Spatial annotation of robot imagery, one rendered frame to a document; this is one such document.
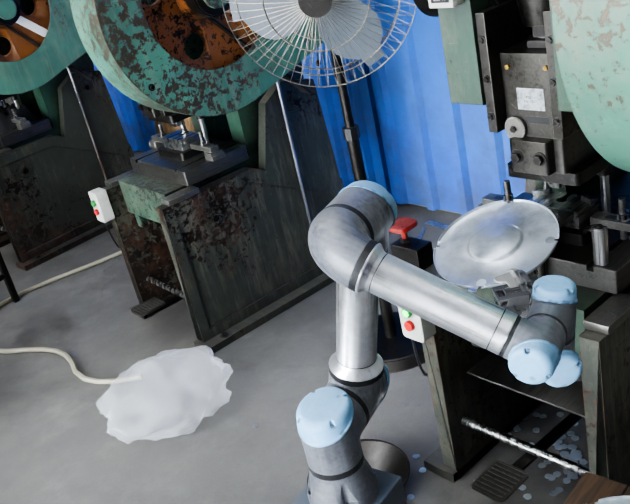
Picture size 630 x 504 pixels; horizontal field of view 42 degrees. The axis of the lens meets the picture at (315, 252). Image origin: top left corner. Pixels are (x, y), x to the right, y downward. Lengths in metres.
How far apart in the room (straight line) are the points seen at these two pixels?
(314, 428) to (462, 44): 0.93
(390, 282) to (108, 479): 1.67
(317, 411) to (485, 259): 0.52
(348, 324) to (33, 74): 3.12
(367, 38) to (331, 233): 1.21
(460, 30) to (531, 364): 0.88
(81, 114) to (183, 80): 2.05
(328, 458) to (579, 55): 0.88
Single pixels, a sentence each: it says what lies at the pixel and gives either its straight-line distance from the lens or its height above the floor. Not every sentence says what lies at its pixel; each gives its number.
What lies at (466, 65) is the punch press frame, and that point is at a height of 1.15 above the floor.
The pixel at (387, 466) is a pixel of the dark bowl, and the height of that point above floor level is 0.02.
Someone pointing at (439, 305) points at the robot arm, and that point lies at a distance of 1.37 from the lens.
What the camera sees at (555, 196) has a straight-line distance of 2.12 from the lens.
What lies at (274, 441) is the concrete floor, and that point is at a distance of 2.73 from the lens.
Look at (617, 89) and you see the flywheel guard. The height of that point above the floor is 1.21.
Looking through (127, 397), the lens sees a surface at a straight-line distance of 2.90.
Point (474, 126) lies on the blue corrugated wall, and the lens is 3.71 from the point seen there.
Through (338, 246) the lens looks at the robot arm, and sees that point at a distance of 1.40.
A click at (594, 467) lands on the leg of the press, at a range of 2.07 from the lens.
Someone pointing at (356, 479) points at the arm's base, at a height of 0.52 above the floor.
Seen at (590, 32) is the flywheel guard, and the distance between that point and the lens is 1.42.
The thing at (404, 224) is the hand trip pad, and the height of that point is 0.76.
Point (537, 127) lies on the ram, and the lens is 1.95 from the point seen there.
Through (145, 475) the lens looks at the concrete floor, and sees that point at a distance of 2.79.
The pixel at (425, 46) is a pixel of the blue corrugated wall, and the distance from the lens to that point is 3.75.
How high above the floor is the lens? 1.63
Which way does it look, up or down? 25 degrees down
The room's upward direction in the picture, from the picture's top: 13 degrees counter-clockwise
